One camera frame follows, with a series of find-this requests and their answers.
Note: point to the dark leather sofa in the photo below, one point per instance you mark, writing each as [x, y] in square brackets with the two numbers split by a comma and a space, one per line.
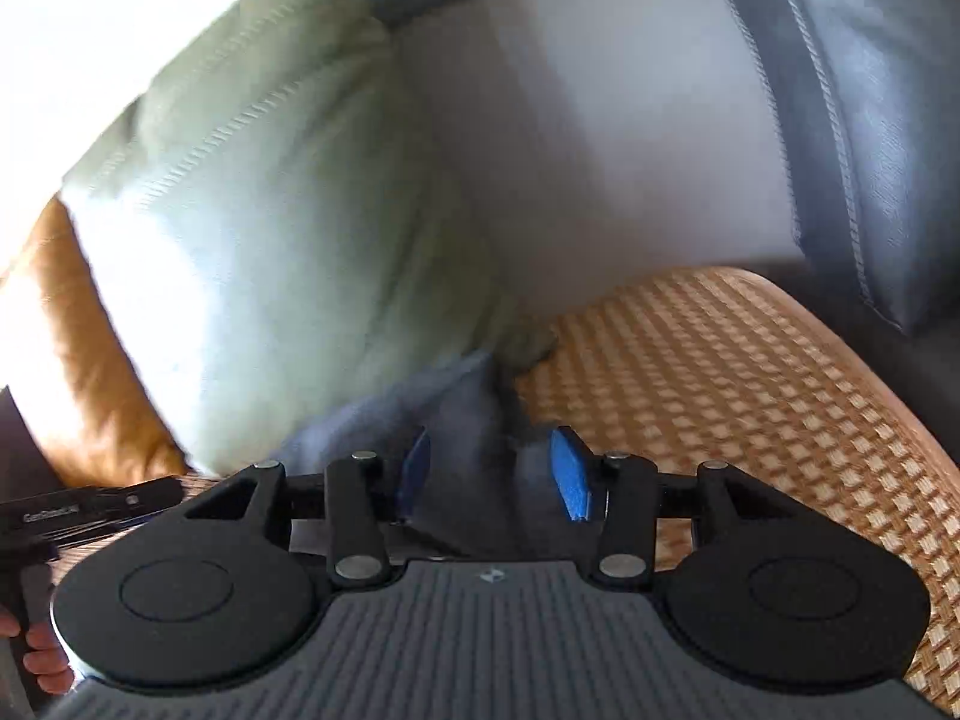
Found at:
[862, 127]

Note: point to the woven rattan seat mat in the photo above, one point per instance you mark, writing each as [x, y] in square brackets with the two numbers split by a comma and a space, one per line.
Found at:
[712, 390]

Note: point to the green leather cushion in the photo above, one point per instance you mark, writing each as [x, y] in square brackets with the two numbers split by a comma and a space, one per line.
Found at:
[262, 202]

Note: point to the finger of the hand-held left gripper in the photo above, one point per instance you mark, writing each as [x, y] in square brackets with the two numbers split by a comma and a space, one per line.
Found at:
[150, 491]

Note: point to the grey t-shirt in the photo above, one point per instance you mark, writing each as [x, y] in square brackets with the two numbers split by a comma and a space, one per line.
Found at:
[472, 427]

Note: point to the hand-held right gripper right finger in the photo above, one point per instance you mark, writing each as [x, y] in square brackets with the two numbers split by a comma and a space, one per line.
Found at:
[574, 472]

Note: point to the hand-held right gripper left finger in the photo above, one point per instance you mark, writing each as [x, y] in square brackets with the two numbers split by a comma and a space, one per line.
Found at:
[414, 472]

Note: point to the person's left hand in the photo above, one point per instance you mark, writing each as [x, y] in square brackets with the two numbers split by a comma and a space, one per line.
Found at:
[41, 660]

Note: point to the orange leather cushion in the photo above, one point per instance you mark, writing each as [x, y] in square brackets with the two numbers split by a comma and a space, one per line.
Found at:
[75, 360]

